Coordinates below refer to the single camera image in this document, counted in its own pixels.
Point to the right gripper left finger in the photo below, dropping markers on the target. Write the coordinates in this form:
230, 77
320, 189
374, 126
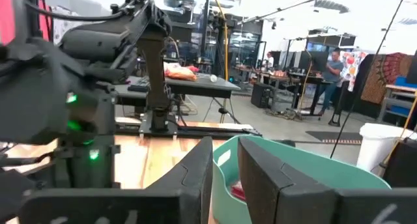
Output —
195, 185

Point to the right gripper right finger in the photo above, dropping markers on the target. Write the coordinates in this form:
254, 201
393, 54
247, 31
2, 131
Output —
277, 191

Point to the red popcorn bag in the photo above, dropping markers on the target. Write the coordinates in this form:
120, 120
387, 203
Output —
238, 192

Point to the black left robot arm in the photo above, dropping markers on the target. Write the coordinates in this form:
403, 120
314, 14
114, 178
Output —
94, 45

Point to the orange popcorn multipack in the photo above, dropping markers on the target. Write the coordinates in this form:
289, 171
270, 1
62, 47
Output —
179, 72

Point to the teal plastic basket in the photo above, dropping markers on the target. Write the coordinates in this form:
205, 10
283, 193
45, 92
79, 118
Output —
312, 168

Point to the black tripod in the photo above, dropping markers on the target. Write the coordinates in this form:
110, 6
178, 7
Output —
223, 110

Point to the black striped floor mat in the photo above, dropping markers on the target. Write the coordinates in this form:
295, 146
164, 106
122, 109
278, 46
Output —
335, 136

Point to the black floor cabinet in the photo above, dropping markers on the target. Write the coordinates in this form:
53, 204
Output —
260, 95

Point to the dark grey office desk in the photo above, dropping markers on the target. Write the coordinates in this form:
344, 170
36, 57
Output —
202, 87

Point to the black floor stand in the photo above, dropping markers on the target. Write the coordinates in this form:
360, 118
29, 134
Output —
339, 110

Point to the small white ball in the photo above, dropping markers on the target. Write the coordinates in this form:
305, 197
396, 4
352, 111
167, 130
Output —
213, 78

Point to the white plastic bin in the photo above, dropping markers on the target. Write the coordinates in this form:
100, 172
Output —
378, 146

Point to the black computer keyboard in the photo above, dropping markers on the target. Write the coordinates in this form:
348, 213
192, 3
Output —
139, 85

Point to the distant work table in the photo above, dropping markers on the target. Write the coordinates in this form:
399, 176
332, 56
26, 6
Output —
293, 77

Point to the thin black stand pole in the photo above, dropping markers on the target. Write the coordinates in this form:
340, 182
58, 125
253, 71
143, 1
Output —
358, 97

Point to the black box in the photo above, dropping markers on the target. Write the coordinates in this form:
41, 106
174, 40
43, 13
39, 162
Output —
402, 165

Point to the person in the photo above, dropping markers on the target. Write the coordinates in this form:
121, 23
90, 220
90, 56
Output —
331, 74
269, 61

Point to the wooden stick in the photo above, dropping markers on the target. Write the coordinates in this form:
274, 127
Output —
404, 129

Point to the colourful fruit print cloth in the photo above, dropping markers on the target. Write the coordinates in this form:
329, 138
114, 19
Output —
353, 67

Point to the grey workbench with blue bins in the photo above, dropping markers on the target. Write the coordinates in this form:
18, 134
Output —
399, 100

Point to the brown patterned tapestry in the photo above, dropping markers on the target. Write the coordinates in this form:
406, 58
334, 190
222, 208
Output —
387, 77

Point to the red panel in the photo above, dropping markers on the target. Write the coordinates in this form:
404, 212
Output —
6, 15

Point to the black aluminium table frame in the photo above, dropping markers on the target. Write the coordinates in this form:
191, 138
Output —
202, 131

